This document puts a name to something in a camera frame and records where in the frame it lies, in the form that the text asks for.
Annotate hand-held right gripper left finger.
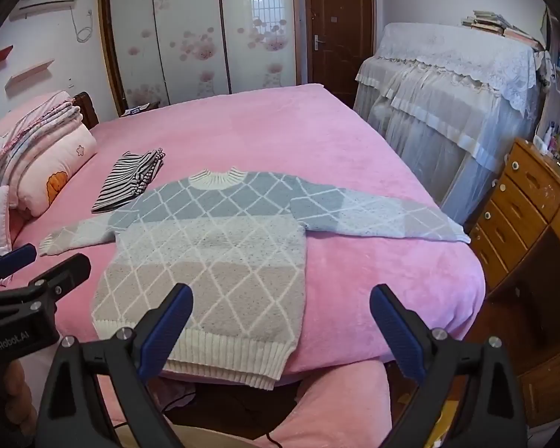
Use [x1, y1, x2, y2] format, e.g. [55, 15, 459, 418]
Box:
[36, 283, 194, 448]

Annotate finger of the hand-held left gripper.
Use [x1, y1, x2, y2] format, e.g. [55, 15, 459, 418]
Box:
[0, 243, 38, 291]
[28, 253, 93, 309]

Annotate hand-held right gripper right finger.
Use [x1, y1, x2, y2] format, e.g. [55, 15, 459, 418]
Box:
[370, 284, 528, 448]

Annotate blue grey diamond knit sweater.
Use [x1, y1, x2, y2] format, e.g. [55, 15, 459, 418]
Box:
[38, 167, 471, 392]

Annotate folded black white striped clothes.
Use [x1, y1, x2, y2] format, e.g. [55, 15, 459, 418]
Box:
[91, 148, 166, 214]

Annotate person's left hand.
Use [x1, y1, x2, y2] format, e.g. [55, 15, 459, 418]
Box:
[0, 359, 34, 448]

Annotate pink fleece cloth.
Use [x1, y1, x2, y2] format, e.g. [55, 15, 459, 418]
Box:
[256, 361, 395, 448]

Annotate pink rolled quilt orange print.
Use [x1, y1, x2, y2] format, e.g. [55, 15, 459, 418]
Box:
[9, 124, 98, 218]

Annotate folded pastel quilt stack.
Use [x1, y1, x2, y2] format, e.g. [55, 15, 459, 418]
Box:
[0, 91, 85, 197]

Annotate wooden bed headboard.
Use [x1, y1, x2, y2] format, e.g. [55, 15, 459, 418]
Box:
[72, 92, 100, 130]

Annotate small blue white box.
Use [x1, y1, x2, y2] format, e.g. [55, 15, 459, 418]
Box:
[121, 103, 162, 117]

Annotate wooden desk with drawers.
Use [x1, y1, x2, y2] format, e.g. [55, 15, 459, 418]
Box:
[467, 137, 560, 430]

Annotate pink fleece bed blanket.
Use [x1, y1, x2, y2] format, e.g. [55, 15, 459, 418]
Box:
[9, 83, 487, 386]

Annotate lace-covered furniture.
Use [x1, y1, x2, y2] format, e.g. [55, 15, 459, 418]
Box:
[353, 22, 549, 225]

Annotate group of small bottles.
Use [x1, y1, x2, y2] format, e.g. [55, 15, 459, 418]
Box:
[534, 121, 560, 173]

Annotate floral sliding door wardrobe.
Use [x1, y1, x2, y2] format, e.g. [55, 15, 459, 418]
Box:
[97, 0, 302, 115]

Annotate brown wooden door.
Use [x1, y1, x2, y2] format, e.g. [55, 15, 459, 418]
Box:
[303, 0, 374, 99]

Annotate stack of books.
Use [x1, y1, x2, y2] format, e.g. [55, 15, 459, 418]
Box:
[461, 9, 544, 51]

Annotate thin black cable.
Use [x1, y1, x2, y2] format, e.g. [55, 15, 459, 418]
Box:
[112, 389, 199, 430]

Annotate pink wall shelf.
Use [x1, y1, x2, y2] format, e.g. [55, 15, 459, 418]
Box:
[6, 60, 56, 91]

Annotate white air conditioner cable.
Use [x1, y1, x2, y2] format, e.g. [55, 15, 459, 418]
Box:
[75, 8, 94, 43]

